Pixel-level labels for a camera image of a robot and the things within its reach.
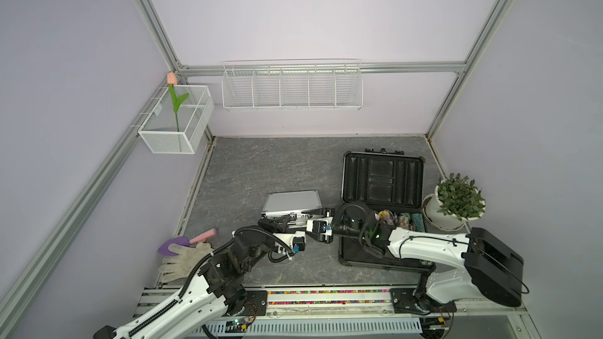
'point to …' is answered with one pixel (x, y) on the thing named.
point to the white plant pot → (430, 207)
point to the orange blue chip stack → (403, 221)
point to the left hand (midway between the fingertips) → (284, 214)
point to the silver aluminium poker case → (290, 203)
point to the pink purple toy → (165, 250)
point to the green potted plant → (460, 197)
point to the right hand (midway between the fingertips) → (303, 216)
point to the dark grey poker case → (391, 183)
